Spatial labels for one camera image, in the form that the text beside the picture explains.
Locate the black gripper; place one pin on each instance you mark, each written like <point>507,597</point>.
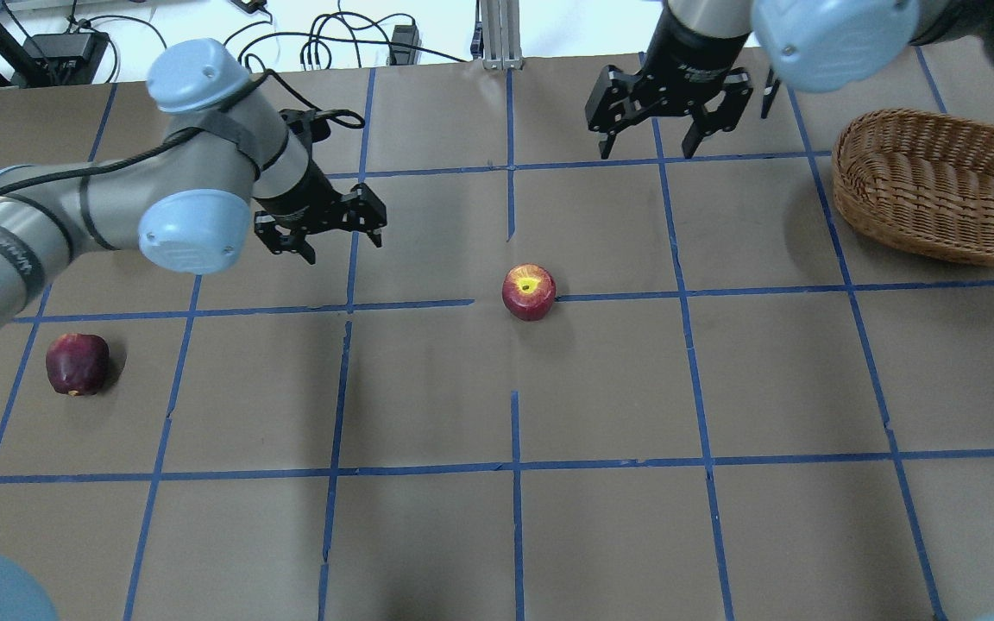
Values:
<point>692,53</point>
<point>297,197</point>

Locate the red yellow apple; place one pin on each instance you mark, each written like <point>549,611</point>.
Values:
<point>528,292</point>

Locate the dark red apple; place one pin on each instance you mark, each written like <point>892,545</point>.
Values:
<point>78,364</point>

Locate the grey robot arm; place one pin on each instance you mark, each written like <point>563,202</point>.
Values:
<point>690,68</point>
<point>229,164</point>

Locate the woven wicker basket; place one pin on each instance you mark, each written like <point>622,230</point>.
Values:
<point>919,182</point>

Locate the black power adapter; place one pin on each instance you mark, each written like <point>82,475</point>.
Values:
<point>68,58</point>

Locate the aluminium frame post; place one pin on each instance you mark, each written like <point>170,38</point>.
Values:
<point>500,35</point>

